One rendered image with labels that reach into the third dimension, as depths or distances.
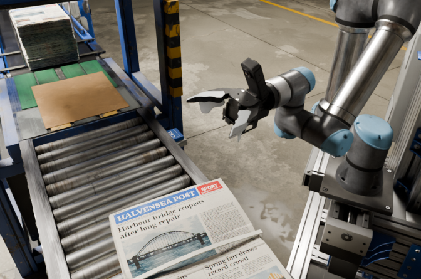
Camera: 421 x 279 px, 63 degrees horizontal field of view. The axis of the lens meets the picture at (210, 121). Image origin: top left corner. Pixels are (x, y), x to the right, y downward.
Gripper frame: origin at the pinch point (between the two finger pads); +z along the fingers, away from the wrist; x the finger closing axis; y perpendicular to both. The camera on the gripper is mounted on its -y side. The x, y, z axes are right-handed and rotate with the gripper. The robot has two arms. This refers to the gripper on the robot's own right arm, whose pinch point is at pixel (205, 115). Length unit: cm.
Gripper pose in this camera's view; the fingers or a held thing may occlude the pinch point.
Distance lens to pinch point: 74.2
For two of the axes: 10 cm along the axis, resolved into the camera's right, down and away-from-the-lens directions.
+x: -6.3, -5.3, 5.7
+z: -7.7, 3.4, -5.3
